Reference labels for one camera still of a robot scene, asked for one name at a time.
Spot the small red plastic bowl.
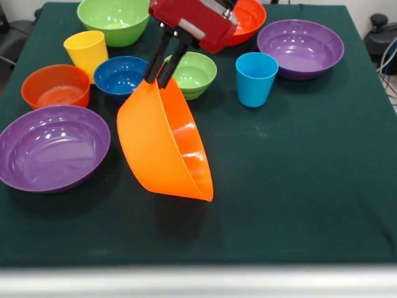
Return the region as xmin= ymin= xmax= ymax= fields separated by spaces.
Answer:
xmin=20 ymin=64 xmax=91 ymax=110

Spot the light blue plastic cup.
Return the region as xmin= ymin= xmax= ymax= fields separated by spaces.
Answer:
xmin=235 ymin=52 xmax=279 ymax=108

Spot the yellow plastic cup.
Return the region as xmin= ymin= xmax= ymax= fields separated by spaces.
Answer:
xmin=63 ymin=30 xmax=110 ymax=85

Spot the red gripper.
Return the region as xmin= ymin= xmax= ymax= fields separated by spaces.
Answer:
xmin=143 ymin=0 xmax=238 ymax=89

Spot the small green plastic bowl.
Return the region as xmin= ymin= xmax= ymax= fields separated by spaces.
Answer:
xmin=163 ymin=52 xmax=218 ymax=101

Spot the large red plastic bowl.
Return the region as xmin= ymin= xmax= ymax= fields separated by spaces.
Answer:
xmin=225 ymin=0 xmax=267 ymax=47

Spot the purple plastic bowl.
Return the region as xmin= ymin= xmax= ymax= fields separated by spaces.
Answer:
xmin=0 ymin=104 xmax=112 ymax=194
xmin=257 ymin=19 xmax=345 ymax=81

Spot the large orange plastic bowl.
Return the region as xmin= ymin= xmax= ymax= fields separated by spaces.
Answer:
xmin=116 ymin=76 xmax=214 ymax=202

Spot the blue plastic bowl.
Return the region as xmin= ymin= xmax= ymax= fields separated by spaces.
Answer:
xmin=93 ymin=55 xmax=149 ymax=105

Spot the large green plastic bowl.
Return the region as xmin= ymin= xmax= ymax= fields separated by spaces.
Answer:
xmin=76 ymin=0 xmax=151 ymax=48

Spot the dark green tablecloth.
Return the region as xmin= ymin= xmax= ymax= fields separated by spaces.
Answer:
xmin=0 ymin=2 xmax=397 ymax=268

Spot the dark grey stand base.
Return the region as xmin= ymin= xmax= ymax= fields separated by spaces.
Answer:
xmin=0 ymin=6 xmax=35 ymax=68
xmin=363 ymin=14 xmax=397 ymax=60

